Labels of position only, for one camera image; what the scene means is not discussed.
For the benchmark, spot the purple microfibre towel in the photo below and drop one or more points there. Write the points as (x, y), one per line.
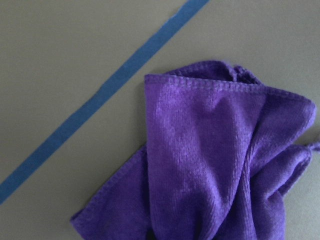
(220, 156)

